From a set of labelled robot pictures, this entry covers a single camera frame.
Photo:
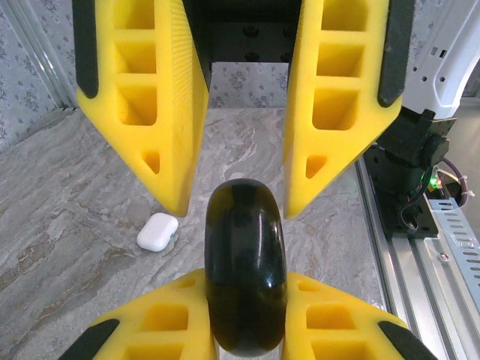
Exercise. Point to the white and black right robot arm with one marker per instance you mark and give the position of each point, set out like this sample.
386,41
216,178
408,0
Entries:
442,56

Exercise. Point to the white earbud charging case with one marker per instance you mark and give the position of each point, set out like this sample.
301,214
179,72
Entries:
157,232

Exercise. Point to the aluminium corner post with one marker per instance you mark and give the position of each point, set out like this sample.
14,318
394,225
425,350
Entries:
41,56

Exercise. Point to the black round earbud charging case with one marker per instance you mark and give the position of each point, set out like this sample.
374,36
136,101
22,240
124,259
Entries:
245,262

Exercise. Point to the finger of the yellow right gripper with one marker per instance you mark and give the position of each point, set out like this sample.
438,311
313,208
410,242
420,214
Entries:
180,131
300,150

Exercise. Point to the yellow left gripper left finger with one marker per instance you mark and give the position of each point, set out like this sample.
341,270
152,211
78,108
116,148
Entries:
157,318

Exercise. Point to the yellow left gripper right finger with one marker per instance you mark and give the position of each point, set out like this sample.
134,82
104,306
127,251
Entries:
337,318

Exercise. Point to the aluminium mounting rail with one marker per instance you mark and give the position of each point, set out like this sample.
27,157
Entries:
412,300

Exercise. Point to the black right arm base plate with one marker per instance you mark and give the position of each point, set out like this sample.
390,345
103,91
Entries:
423,227

